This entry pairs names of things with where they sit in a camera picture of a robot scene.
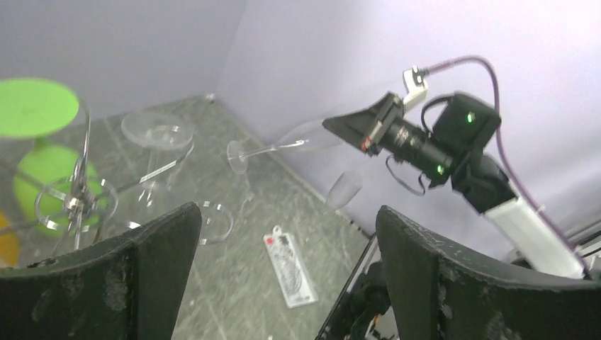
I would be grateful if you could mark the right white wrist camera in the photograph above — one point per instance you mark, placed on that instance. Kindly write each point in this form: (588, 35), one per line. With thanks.
(416, 87)

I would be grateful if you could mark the white packaged ruler card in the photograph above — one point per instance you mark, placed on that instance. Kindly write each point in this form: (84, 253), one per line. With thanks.
(289, 267)

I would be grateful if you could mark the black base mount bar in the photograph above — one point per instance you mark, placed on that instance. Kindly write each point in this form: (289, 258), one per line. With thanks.
(363, 308)

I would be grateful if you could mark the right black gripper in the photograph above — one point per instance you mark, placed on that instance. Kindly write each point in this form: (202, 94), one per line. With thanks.
(366, 128)

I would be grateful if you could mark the chrome wine glass rack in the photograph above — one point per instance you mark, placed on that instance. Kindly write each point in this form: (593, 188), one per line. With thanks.
(78, 201)

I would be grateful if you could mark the clear wine glass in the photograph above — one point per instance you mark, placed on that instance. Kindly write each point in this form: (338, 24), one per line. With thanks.
(216, 226)
(169, 140)

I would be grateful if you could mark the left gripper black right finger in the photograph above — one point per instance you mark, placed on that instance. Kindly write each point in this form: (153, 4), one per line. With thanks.
(440, 289)

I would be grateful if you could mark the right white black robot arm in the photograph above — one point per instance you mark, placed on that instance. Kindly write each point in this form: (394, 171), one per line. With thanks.
(444, 139)

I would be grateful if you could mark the green plastic wine glass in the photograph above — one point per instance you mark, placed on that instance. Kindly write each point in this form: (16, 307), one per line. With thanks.
(33, 109)

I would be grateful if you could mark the orange plastic wine glass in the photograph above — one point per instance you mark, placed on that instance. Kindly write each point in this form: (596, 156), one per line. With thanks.
(10, 249)

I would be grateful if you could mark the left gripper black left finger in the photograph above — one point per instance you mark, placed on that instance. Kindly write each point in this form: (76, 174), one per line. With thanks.
(127, 287)

